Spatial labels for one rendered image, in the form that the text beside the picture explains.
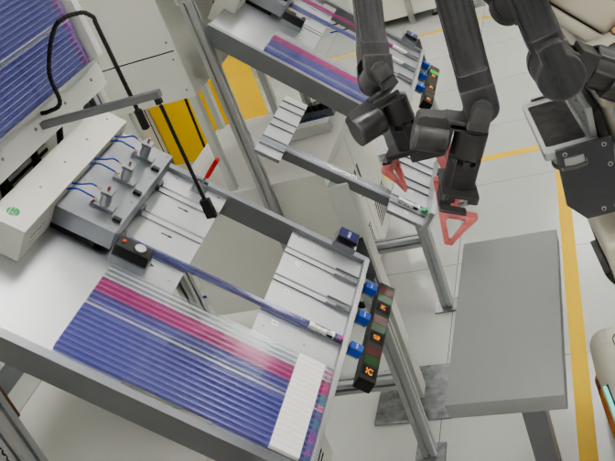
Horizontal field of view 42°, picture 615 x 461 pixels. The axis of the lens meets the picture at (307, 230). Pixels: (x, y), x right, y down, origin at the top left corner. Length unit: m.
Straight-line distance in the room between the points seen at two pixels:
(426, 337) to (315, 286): 1.08
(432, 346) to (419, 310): 0.22
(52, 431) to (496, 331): 1.12
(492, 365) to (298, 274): 0.48
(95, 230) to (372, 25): 0.69
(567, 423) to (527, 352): 0.71
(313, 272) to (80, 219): 0.55
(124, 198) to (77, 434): 0.64
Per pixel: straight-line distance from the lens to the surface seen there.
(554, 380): 1.71
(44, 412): 2.26
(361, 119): 1.56
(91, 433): 2.08
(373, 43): 1.61
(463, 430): 2.52
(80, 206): 1.73
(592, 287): 2.93
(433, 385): 2.68
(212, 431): 1.49
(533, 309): 1.90
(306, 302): 1.81
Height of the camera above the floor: 1.75
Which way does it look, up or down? 27 degrees down
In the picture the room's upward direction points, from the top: 22 degrees counter-clockwise
